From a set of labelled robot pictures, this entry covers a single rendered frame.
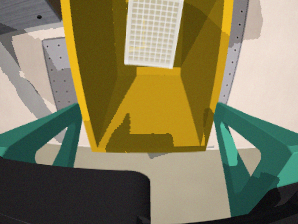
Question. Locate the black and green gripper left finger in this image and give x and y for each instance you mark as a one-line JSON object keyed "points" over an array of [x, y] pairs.
{"points": [[23, 142]]}

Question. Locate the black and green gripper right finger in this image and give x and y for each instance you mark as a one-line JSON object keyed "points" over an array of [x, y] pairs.
{"points": [[279, 157]]}

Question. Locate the yellow open bin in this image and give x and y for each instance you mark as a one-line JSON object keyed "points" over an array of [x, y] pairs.
{"points": [[141, 109]]}

